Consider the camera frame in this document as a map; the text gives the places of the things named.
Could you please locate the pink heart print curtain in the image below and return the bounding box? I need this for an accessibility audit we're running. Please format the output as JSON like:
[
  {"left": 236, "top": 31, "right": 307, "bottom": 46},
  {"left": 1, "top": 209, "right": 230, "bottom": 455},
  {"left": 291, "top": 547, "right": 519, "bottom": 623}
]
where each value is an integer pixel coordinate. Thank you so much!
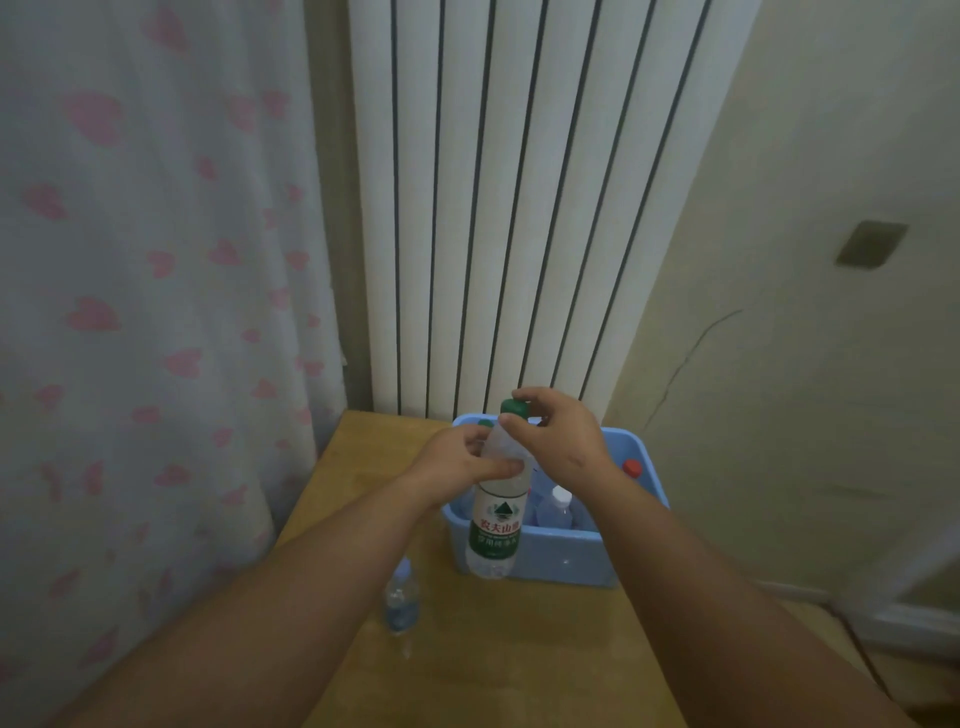
[{"left": 0, "top": 0, "right": 348, "bottom": 728}]

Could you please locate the wooden table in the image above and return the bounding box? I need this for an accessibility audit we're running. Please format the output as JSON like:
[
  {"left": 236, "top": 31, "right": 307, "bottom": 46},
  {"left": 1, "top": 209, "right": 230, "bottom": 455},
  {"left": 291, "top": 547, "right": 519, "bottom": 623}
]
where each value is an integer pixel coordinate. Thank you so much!
[{"left": 273, "top": 408, "right": 688, "bottom": 728}]

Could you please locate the white baseboard strip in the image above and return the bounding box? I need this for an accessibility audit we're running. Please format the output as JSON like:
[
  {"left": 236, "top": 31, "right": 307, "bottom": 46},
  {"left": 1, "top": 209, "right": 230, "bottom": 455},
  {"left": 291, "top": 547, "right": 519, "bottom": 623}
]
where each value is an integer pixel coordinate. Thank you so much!
[{"left": 753, "top": 578, "right": 838, "bottom": 607}]

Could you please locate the blue plastic bin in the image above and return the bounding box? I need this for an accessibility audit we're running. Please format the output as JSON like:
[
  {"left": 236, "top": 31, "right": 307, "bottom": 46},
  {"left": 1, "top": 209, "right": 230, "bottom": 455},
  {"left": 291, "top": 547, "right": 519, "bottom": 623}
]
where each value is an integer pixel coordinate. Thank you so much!
[{"left": 440, "top": 413, "right": 670, "bottom": 588}]

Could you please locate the small blue cap bottle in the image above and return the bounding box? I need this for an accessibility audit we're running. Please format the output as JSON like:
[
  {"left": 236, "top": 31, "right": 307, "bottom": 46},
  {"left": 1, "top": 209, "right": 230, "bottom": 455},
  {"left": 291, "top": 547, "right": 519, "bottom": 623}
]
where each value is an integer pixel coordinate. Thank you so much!
[{"left": 383, "top": 557, "right": 421, "bottom": 639}]

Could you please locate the tall bottle with white cap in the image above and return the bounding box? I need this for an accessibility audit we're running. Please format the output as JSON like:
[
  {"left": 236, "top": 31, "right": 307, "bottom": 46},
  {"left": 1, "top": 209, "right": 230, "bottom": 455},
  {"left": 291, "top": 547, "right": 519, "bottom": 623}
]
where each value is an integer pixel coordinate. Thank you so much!
[{"left": 536, "top": 485, "right": 577, "bottom": 530}]

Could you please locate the grey wall plate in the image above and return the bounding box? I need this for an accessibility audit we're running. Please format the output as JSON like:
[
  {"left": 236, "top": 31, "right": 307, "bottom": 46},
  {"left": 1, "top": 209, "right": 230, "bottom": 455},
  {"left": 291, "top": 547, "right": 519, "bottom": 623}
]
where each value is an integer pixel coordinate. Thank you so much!
[{"left": 834, "top": 219, "right": 910, "bottom": 271}]

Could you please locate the white door frame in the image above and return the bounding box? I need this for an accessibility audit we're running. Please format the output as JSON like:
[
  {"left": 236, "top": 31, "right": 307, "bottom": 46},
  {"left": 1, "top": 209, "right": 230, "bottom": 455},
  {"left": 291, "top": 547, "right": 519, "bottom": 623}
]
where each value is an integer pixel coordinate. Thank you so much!
[{"left": 836, "top": 517, "right": 960, "bottom": 661}]

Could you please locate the person's right hand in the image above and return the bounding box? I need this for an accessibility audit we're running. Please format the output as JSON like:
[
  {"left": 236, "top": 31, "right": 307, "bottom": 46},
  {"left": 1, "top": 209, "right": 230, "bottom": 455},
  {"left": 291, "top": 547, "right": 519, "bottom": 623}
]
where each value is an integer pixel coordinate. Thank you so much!
[{"left": 498, "top": 386, "right": 628, "bottom": 504}]

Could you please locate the person's left forearm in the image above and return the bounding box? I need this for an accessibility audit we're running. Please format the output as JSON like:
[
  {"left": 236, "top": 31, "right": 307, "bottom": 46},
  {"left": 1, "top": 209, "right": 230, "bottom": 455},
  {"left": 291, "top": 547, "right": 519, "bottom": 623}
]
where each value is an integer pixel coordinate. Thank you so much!
[{"left": 48, "top": 472, "right": 444, "bottom": 728}]

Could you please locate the person's right forearm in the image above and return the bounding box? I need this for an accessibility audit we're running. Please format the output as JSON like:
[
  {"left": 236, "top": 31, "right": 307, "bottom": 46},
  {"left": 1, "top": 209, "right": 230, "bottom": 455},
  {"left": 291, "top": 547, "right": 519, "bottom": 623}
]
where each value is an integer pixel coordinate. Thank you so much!
[{"left": 592, "top": 464, "right": 916, "bottom": 728}]

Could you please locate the white ribbed radiator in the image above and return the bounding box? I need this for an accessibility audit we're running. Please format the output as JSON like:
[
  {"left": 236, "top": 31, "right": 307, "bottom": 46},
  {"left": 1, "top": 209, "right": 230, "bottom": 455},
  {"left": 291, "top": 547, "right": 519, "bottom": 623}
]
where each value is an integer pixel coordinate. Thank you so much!
[{"left": 348, "top": 0, "right": 763, "bottom": 423}]

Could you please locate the person's left hand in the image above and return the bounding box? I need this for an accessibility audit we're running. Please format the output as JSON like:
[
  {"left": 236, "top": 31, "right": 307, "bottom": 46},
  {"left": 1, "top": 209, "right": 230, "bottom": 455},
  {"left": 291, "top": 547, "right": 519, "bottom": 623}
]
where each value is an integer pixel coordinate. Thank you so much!
[{"left": 404, "top": 423, "right": 526, "bottom": 511}]

